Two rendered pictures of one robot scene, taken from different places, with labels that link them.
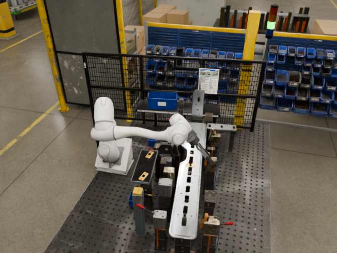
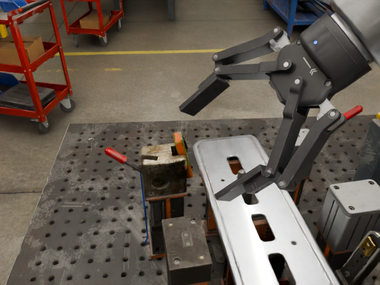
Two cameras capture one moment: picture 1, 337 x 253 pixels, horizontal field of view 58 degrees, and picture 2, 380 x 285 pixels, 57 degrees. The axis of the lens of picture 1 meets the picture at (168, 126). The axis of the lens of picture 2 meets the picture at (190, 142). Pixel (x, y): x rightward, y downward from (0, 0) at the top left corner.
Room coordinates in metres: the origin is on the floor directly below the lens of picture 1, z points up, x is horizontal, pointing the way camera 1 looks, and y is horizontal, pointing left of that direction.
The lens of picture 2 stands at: (1.98, -0.43, 1.58)
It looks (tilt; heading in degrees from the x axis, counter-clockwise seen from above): 37 degrees down; 162
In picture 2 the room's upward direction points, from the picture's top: straight up
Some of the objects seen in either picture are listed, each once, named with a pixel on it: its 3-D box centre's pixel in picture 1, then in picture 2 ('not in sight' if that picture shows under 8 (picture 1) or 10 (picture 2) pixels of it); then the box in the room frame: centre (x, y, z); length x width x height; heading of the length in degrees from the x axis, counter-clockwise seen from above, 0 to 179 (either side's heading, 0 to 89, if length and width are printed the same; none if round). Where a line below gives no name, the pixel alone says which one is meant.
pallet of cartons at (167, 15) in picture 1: (169, 34); not in sight; (6.99, -0.01, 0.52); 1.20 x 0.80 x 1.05; 162
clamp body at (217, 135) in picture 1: (214, 149); not in sight; (2.32, -0.44, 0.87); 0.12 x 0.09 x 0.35; 82
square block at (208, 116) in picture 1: (207, 128); not in sight; (2.66, -0.41, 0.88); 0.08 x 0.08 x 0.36; 82
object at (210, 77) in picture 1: (208, 81); not in sight; (2.94, -0.42, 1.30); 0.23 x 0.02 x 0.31; 82
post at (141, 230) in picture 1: (139, 213); (365, 194); (1.50, 0.21, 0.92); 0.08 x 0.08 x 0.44; 82
